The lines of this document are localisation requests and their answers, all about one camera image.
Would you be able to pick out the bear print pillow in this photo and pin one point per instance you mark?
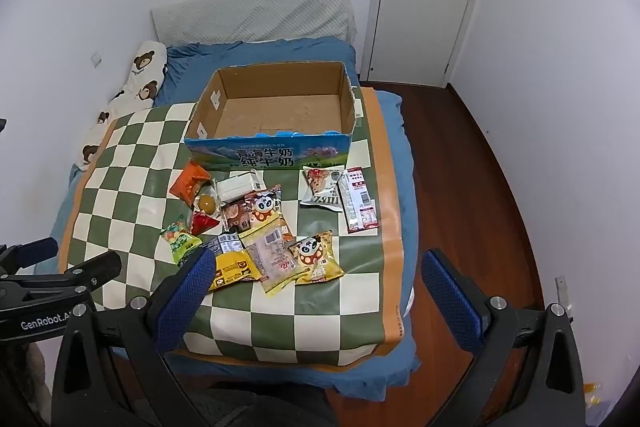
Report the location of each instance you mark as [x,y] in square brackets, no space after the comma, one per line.
[145,77]

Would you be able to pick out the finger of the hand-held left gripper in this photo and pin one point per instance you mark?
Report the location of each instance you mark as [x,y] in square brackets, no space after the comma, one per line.
[30,253]
[95,269]

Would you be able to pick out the white cookie packet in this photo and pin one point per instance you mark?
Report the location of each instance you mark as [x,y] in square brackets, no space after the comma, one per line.
[322,189]

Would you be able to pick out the person's dark grey clothing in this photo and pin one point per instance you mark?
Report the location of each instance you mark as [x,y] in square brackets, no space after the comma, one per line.
[265,409]

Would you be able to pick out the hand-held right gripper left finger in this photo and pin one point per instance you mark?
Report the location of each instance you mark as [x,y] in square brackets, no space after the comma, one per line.
[185,302]

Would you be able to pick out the green fruit candy bag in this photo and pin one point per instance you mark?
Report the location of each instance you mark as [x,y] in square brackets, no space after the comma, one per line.
[180,244]

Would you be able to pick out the white snack packet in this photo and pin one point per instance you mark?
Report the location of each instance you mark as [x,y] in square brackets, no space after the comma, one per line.
[240,184]

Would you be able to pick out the blue printed cardboard box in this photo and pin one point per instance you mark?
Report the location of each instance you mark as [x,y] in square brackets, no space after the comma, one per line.
[280,107]

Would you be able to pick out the clear yellow-edged snack packet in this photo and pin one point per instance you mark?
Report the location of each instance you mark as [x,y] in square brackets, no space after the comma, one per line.
[270,257]

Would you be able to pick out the black snack packet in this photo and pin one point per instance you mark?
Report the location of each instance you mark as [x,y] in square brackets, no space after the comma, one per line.
[225,243]

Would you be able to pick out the white textured pillow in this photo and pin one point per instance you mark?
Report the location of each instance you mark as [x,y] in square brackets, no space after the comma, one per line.
[250,14]

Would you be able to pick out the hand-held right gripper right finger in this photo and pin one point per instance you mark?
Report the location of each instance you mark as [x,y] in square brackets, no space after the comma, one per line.
[450,299]

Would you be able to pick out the white wall socket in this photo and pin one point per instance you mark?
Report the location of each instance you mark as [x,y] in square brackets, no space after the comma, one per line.
[97,59]
[561,287]

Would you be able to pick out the braised egg packet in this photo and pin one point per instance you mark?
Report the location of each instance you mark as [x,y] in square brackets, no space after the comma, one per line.
[206,204]

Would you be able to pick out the red white sachet packet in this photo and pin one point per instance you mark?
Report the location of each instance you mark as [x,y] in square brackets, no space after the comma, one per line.
[360,202]

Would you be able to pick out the yellow panda snack packet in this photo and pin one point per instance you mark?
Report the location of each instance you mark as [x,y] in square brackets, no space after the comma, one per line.
[315,257]

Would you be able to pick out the blue bed sheet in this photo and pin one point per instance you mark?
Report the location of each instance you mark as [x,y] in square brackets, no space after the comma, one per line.
[280,52]

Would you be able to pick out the orange panda snack packet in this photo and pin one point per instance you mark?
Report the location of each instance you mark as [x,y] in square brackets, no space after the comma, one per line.
[265,207]

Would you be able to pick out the brown snack packet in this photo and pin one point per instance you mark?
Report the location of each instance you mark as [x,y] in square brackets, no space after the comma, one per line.
[235,217]

